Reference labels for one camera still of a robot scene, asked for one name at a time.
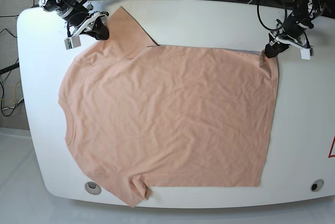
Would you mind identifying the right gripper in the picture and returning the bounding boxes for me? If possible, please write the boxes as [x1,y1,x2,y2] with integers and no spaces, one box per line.
[68,11,109,40]

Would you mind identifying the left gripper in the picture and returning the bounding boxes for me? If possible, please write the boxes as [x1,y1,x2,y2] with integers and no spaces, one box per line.
[264,19,313,58]

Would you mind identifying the peach pink T-shirt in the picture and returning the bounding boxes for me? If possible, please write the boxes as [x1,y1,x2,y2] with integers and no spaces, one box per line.
[58,8,278,207]

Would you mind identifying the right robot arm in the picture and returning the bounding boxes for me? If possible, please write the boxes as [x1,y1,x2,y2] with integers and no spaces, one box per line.
[39,0,109,40]

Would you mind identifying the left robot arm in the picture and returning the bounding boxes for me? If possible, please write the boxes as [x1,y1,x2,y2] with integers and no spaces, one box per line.
[264,0,323,60]

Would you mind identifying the red triangle warning sticker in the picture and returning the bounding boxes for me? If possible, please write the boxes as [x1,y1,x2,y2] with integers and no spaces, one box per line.
[328,137,335,158]

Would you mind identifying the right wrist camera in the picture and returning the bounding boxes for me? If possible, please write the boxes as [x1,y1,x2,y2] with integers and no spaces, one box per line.
[64,36,81,50]

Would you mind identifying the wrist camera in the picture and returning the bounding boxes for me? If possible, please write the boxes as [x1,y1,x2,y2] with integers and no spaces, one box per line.
[64,36,81,50]
[300,48,312,60]

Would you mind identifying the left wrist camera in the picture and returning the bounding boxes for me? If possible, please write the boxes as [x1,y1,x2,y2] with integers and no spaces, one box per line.
[300,48,312,60]

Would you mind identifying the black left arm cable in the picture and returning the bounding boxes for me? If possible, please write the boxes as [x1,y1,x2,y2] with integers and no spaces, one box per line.
[256,0,287,32]

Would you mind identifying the black floor cable left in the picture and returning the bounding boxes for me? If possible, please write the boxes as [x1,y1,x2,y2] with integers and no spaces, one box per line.
[0,28,25,117]

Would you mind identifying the right table cable grommet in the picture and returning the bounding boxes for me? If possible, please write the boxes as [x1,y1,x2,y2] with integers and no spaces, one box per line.
[310,179,324,192]

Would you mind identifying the table cable grommet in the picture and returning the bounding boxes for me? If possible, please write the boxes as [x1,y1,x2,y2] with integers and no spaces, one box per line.
[310,179,324,192]
[84,182,102,195]

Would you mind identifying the left table cable grommet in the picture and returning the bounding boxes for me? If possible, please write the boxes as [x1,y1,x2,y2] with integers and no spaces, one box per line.
[84,182,102,195]

